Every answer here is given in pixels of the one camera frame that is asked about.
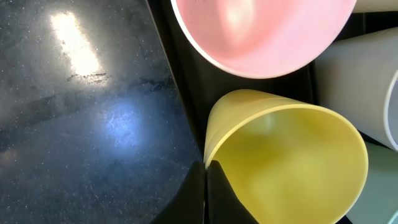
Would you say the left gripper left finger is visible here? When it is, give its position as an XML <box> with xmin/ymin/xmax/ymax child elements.
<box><xmin>150</xmin><ymin>161</ymin><xmax>206</xmax><ymax>224</ymax></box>

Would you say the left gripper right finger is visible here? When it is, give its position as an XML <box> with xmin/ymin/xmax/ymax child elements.
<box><xmin>207</xmin><ymin>159</ymin><xmax>259</xmax><ymax>224</ymax></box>

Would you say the yellow cup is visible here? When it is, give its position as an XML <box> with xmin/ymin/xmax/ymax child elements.
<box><xmin>203</xmin><ymin>89</ymin><xmax>369</xmax><ymax>224</ymax></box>

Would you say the black tray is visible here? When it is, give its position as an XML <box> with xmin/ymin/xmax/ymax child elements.
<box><xmin>146</xmin><ymin>0</ymin><xmax>398</xmax><ymax>224</ymax></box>

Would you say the green cup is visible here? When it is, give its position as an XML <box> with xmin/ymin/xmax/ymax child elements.
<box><xmin>345</xmin><ymin>142</ymin><xmax>398</xmax><ymax>224</ymax></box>

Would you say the pink cup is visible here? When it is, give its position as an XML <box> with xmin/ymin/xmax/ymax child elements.
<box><xmin>170</xmin><ymin>0</ymin><xmax>358</xmax><ymax>80</ymax></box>

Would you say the grey cup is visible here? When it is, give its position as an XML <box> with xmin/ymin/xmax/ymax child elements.
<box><xmin>313</xmin><ymin>27</ymin><xmax>398</xmax><ymax>152</ymax></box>

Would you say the white cup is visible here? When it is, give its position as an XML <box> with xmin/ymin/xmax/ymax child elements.
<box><xmin>352</xmin><ymin>0</ymin><xmax>398</xmax><ymax>14</ymax></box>

